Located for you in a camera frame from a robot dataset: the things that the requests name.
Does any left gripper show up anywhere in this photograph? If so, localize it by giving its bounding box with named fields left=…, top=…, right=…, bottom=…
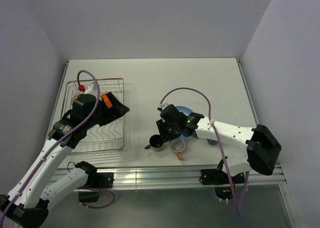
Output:
left=84, top=92, right=129, bottom=129

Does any brown mug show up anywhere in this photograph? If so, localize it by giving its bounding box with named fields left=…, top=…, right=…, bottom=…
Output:
left=144, top=134, right=164, bottom=152

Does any orange bowl white inside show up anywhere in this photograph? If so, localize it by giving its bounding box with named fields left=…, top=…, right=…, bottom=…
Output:
left=100, top=92, right=117, bottom=109

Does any beige bowl white inside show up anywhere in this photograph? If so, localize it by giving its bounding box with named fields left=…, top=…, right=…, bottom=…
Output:
left=71, top=93, right=82, bottom=107

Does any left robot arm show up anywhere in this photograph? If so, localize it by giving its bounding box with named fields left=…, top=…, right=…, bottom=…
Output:
left=0, top=92, right=130, bottom=227

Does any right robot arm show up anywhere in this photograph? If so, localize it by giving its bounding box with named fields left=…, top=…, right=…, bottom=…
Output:
left=156, top=104, right=282, bottom=183

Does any blue plate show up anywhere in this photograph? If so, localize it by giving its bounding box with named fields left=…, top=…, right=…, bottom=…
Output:
left=176, top=106, right=193, bottom=142

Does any pink mug white inside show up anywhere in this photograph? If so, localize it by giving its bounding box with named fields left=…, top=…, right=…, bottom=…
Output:
left=170, top=138, right=186, bottom=161

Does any dark blue mug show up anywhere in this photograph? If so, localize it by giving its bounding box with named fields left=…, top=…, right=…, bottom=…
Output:
left=207, top=139, right=218, bottom=145

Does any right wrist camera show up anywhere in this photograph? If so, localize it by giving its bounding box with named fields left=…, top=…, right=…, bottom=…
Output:
left=157, top=103, right=169, bottom=112

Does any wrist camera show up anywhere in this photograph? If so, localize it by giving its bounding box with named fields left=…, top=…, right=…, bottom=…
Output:
left=78, top=82, right=98, bottom=96
left=157, top=103, right=169, bottom=112

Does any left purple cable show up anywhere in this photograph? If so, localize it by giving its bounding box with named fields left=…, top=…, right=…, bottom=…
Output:
left=0, top=70, right=116, bottom=223

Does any wire dish rack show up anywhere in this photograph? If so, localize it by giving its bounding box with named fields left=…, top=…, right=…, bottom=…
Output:
left=60, top=78, right=125, bottom=156

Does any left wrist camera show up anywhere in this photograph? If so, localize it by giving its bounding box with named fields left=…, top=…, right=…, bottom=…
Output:
left=78, top=82, right=98, bottom=96

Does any aluminium frame rail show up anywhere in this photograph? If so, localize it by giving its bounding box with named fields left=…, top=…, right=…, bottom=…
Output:
left=14, top=162, right=288, bottom=193

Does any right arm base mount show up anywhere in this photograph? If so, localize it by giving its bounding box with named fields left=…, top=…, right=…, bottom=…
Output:
left=199, top=169, right=234, bottom=201

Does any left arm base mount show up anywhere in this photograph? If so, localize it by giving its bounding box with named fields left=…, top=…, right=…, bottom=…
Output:
left=78, top=172, right=116, bottom=204

